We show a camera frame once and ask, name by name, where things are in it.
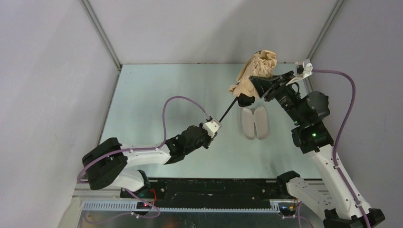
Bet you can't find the beige umbrella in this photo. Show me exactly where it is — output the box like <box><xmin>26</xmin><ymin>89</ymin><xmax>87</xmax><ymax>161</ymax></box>
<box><xmin>218</xmin><ymin>49</ymin><xmax>278</xmax><ymax>124</ymax></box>

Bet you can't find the beige umbrella sleeve cover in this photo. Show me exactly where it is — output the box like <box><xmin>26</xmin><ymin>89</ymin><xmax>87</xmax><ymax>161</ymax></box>
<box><xmin>240</xmin><ymin>106</ymin><xmax>270</xmax><ymax>140</ymax></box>

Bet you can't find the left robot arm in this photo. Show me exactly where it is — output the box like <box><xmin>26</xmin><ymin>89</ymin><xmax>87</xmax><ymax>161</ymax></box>
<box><xmin>82</xmin><ymin>120</ymin><xmax>221</xmax><ymax>192</ymax></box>

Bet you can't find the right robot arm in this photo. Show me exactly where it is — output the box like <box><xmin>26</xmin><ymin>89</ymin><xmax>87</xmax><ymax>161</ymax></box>
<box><xmin>250</xmin><ymin>72</ymin><xmax>385</xmax><ymax>228</ymax></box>

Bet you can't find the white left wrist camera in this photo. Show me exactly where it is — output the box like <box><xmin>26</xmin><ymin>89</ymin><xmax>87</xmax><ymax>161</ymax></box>
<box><xmin>202</xmin><ymin>118</ymin><xmax>221</xmax><ymax>139</ymax></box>

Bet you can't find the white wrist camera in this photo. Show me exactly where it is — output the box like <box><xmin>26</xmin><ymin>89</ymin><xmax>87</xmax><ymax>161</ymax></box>
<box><xmin>286</xmin><ymin>59</ymin><xmax>313</xmax><ymax>86</ymax></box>
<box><xmin>202</xmin><ymin>118</ymin><xmax>221</xmax><ymax>139</ymax></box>

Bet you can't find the aluminium frame rail right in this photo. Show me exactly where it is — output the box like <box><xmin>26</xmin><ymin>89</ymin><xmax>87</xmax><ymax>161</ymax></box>
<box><xmin>305</xmin><ymin>0</ymin><xmax>345</xmax><ymax>92</ymax></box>

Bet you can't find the aluminium frame rail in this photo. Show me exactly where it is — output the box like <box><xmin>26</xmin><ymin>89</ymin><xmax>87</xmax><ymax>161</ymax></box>
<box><xmin>79</xmin><ymin>0</ymin><xmax>123</xmax><ymax>71</ymax></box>
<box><xmin>305</xmin><ymin>0</ymin><xmax>345</xmax><ymax>92</ymax></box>

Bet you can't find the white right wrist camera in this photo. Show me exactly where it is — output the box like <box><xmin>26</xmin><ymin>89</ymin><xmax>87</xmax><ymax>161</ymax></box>
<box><xmin>286</xmin><ymin>59</ymin><xmax>313</xmax><ymax>86</ymax></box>

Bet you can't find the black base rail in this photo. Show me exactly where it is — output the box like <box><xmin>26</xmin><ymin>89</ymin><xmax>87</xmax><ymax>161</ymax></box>
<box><xmin>134</xmin><ymin>178</ymin><xmax>293</xmax><ymax>209</ymax></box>

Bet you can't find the grey slotted cable duct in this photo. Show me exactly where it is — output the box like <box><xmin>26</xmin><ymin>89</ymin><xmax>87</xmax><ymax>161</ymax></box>
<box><xmin>82</xmin><ymin>201</ymin><xmax>281</xmax><ymax>212</ymax></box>

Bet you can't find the aluminium frame rail left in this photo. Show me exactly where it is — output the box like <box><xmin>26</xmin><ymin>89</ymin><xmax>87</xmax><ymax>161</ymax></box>
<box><xmin>79</xmin><ymin>0</ymin><xmax>123</xmax><ymax>71</ymax></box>

